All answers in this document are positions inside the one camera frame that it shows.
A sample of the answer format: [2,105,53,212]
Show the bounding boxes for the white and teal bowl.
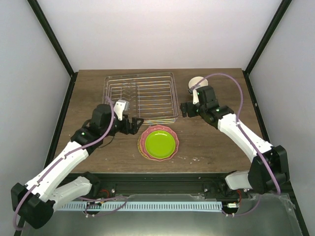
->
[188,76,209,94]

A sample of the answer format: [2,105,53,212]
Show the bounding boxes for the chrome wire dish rack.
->
[103,72,179,125]

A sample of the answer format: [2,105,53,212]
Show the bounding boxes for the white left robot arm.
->
[10,100,144,231]

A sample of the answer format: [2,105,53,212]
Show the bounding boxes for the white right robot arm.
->
[180,86,290,198]

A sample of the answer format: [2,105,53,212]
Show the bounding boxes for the pink scalloped plate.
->
[140,125,179,162]

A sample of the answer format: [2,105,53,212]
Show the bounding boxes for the lime green plate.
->
[145,130,176,159]

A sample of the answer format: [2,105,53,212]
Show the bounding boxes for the light blue slotted strip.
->
[59,201,222,212]

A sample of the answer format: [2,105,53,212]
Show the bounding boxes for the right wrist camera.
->
[192,89,199,105]

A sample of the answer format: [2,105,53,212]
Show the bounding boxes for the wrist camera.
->
[192,89,199,105]
[114,99,129,121]

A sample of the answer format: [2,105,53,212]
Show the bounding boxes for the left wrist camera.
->
[114,99,129,121]

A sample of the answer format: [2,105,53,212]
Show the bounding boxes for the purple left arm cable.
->
[12,95,128,232]

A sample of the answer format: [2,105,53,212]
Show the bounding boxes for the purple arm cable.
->
[12,95,128,232]
[189,73,283,218]

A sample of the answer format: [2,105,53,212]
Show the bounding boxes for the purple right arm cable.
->
[189,73,283,218]

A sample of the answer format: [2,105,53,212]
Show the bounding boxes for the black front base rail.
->
[92,173,258,200]

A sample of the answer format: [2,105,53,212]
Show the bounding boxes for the black right frame post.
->
[245,0,293,73]

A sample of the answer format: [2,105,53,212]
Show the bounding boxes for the black aluminium frame post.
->
[26,0,75,77]

